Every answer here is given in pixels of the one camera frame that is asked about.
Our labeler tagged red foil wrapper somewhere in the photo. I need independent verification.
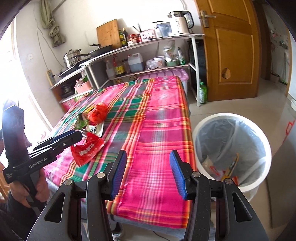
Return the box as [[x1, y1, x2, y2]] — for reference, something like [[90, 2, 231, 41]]
[[70, 133, 105, 167]]

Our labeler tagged green snack wrapper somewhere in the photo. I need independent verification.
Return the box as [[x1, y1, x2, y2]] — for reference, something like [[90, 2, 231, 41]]
[[74, 113, 89, 130]]

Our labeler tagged beige paper snack bag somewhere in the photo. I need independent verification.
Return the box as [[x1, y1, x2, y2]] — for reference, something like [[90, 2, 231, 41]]
[[85, 122, 104, 138]]

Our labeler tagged red plastic bag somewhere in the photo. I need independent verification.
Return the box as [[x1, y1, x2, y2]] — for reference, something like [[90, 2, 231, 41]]
[[88, 102, 108, 124]]

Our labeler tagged yellow snack wrapper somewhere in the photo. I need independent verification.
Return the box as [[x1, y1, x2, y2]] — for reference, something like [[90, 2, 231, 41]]
[[221, 153, 239, 181]]

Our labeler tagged clear trash bag liner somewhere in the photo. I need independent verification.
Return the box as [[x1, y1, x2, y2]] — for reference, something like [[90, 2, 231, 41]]
[[199, 117, 266, 181]]

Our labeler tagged white trash bin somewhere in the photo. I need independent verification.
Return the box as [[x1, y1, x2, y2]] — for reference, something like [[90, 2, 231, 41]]
[[192, 112, 273, 202]]

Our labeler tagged left hand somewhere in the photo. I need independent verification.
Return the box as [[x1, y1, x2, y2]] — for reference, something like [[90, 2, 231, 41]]
[[9, 168, 50, 208]]

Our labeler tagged pink plastic basket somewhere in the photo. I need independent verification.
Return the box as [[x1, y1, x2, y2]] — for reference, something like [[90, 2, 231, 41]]
[[74, 80, 92, 93]]

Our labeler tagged pink plaid tablecloth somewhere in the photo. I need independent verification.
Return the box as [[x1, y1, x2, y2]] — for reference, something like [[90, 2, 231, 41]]
[[45, 76, 196, 228]]

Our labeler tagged steel steamer pot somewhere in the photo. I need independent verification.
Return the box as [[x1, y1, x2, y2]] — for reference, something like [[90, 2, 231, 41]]
[[63, 49, 82, 68]]

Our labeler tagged yellow label oil bottle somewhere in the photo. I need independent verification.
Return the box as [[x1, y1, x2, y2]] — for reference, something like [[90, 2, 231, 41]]
[[113, 54, 125, 77]]

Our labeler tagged black frying pan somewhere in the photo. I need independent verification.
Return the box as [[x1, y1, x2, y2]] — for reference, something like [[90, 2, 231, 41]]
[[77, 45, 112, 58]]

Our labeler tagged green detergent bottle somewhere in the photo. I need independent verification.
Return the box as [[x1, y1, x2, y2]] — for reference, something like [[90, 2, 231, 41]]
[[199, 81, 207, 104]]

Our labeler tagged white plastic jug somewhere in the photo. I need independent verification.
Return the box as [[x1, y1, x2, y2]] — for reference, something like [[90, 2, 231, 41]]
[[127, 53, 144, 73]]

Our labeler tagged pink storage box lid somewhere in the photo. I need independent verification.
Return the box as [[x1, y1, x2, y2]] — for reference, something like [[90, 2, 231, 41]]
[[138, 69, 189, 94]]

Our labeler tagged wooden cutting board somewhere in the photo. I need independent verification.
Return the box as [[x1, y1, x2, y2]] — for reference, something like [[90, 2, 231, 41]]
[[96, 19, 121, 49]]

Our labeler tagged dark soy sauce bottle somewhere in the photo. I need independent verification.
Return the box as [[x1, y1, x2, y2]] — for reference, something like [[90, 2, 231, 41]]
[[122, 28, 128, 45]]

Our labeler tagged white metal shelf rack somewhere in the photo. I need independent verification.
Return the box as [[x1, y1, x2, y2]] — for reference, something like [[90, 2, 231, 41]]
[[50, 34, 203, 104]]

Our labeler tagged pink utensil holder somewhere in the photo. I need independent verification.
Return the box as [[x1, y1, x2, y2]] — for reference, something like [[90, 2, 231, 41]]
[[140, 29, 156, 42]]

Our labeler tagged clear plastic container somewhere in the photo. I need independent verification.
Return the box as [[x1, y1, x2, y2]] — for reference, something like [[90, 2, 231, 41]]
[[157, 22, 172, 37]]

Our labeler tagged white electric kettle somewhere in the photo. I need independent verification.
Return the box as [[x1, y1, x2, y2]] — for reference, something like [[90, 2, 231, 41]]
[[168, 11, 194, 36]]

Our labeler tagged wooden door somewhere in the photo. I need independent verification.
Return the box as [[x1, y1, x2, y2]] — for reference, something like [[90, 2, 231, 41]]
[[196, 0, 261, 101]]

